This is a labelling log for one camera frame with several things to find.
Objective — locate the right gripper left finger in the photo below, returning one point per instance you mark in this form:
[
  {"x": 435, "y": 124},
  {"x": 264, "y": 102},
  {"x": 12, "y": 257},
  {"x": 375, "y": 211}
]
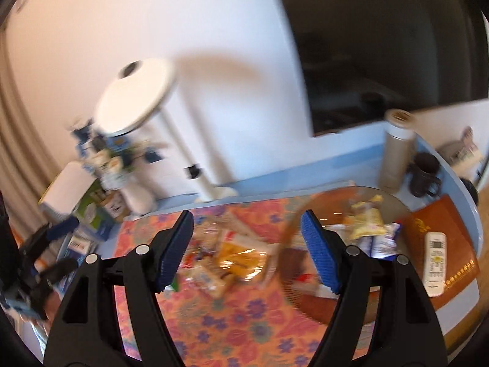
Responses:
[{"x": 86, "y": 330}]

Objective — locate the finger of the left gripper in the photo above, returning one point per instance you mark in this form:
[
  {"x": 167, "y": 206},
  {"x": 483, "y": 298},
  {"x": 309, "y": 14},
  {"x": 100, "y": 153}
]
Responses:
[
  {"x": 47, "y": 279},
  {"x": 41, "y": 239}
]

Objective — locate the wooden pen holder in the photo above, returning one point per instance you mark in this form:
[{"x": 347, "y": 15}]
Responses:
[{"x": 115, "y": 205}]

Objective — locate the blue white snack packet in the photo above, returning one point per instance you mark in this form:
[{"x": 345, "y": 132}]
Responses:
[{"x": 381, "y": 246}]

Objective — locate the white remote control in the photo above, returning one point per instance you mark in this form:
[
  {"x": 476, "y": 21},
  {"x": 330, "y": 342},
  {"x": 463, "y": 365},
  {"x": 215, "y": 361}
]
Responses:
[{"x": 435, "y": 263}]

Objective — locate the white ribbed vase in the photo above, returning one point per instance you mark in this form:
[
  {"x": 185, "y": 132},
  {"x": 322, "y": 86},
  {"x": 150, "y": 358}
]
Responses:
[{"x": 137, "y": 197}]

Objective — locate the yellow snack packet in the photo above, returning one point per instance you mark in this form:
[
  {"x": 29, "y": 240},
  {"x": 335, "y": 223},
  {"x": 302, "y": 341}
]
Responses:
[{"x": 364, "y": 219}]

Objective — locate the amber glass bowl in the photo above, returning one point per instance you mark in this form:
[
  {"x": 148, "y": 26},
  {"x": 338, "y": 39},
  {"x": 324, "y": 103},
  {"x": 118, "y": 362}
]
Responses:
[{"x": 317, "y": 235}]

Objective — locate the floral orange table cloth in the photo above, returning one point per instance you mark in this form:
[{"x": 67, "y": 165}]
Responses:
[{"x": 252, "y": 324}]

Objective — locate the black mug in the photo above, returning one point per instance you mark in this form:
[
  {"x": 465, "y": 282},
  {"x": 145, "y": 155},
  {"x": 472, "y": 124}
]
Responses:
[{"x": 424, "y": 170}]

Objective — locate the orange snack packet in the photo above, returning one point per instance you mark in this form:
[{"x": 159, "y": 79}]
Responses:
[{"x": 246, "y": 263}]

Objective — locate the white desk lamp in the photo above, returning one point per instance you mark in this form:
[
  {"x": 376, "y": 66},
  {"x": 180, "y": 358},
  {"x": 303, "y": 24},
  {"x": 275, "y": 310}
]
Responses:
[{"x": 139, "y": 95}]

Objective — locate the beige thermos bottle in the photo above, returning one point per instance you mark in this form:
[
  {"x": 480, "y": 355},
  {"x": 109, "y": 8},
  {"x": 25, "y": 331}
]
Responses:
[{"x": 399, "y": 139}]

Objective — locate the black wall television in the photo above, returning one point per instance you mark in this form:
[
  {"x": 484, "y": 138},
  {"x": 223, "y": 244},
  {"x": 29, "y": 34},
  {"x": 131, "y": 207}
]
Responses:
[{"x": 361, "y": 58}]

